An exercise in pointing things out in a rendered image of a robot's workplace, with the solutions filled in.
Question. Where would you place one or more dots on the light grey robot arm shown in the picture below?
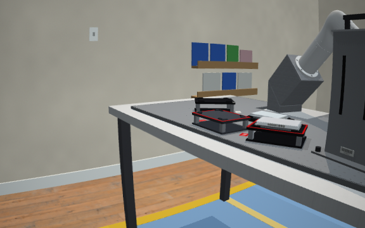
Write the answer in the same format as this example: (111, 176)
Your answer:
(321, 47)

